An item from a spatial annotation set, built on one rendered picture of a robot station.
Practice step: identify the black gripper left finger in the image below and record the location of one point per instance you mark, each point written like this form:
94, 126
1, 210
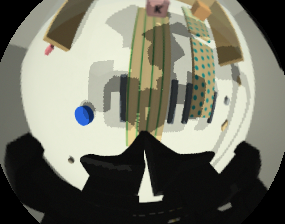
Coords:
128, 166

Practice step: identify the beige oval pebble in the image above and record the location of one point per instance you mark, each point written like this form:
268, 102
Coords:
71, 161

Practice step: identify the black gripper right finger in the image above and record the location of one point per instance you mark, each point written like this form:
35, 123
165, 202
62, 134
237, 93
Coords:
165, 164

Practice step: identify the blue short cylinder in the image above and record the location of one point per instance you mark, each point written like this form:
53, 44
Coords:
84, 115

